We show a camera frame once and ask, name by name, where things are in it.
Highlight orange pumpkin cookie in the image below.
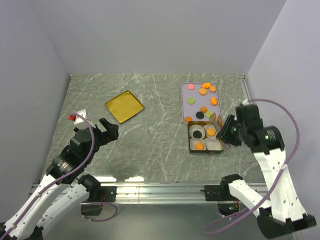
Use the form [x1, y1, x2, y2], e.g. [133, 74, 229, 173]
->
[216, 115, 223, 127]
[210, 97, 218, 106]

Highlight metal tongs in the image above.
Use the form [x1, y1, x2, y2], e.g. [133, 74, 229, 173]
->
[209, 112, 232, 148]

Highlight orange round dotted cookie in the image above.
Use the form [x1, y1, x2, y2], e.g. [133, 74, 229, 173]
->
[206, 127, 216, 137]

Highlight gold cookie tin base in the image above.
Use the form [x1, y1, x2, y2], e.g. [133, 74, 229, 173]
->
[187, 121, 224, 155]

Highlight black sandwich cookie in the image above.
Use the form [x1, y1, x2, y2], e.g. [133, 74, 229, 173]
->
[195, 111, 205, 120]
[192, 130, 203, 139]

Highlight lavender plastic tray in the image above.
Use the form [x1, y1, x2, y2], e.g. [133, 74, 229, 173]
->
[180, 82, 221, 124]

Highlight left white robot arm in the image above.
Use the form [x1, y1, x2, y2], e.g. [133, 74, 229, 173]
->
[0, 115, 119, 240]

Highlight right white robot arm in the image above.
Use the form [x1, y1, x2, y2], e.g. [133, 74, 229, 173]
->
[203, 100, 317, 240]

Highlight white paper cup back-right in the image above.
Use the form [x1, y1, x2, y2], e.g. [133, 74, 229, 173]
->
[203, 124, 217, 139]

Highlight gold tin lid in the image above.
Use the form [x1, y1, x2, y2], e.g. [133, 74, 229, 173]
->
[105, 90, 145, 124]

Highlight white paper cup front-right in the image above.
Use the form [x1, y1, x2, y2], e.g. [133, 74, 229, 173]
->
[204, 138, 223, 151]

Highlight green round cookie right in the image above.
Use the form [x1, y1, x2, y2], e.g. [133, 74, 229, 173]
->
[205, 110, 213, 119]

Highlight green round cookie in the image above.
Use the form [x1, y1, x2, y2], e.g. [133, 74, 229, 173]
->
[187, 97, 195, 105]
[205, 110, 213, 119]

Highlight orange swirl cookie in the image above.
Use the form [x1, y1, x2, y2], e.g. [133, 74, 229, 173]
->
[200, 106, 208, 113]

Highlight black sandwich cookie on tray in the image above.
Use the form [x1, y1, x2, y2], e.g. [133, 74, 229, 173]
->
[195, 111, 205, 120]

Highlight white paper cup front-left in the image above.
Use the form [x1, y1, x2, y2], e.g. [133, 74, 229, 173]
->
[189, 138, 207, 151]

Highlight orange chocolate chip cookie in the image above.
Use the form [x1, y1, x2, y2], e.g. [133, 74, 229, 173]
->
[184, 116, 193, 123]

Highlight orange round cookie top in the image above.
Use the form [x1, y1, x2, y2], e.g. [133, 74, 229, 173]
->
[199, 87, 207, 96]

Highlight orange fish cookie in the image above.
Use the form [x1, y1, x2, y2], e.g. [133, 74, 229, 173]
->
[201, 82, 211, 89]

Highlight green round cookie left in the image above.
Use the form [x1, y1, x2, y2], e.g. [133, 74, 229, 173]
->
[187, 97, 195, 105]

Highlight pink round cookie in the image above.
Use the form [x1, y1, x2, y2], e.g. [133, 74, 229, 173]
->
[187, 84, 195, 90]

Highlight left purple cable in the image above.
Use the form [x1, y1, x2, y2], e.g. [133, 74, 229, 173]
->
[0, 112, 119, 240]

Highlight purple cable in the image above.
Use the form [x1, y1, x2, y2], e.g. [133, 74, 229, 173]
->
[0, 112, 119, 240]
[202, 98, 300, 236]

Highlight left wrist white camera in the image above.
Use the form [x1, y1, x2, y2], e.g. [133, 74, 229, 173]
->
[68, 109, 91, 129]

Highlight aluminium rail frame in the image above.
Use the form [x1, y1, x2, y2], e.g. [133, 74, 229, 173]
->
[45, 73, 266, 240]

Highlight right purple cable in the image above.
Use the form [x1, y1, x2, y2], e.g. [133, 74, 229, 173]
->
[202, 98, 300, 236]

